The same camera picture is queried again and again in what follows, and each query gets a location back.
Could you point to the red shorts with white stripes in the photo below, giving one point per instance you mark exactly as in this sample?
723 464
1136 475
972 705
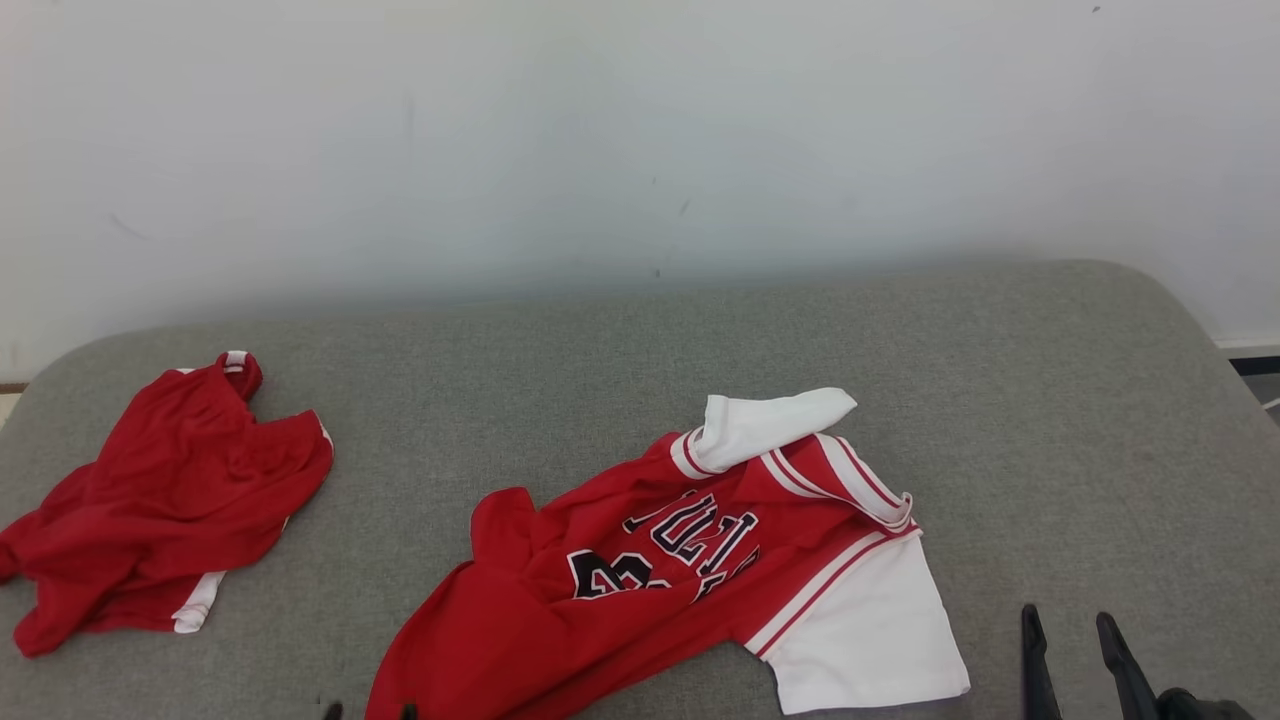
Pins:
170 480

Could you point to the red white basketball jersey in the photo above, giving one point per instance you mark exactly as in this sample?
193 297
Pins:
500 640

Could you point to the grey fabric sofa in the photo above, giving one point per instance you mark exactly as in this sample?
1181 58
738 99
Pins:
450 400

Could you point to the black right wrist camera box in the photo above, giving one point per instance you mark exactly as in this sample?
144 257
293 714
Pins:
1200 708

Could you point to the dark baseboard strip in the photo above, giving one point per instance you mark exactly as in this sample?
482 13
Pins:
1255 365

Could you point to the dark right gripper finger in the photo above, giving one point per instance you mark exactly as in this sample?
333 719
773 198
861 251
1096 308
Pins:
1128 680
1038 670

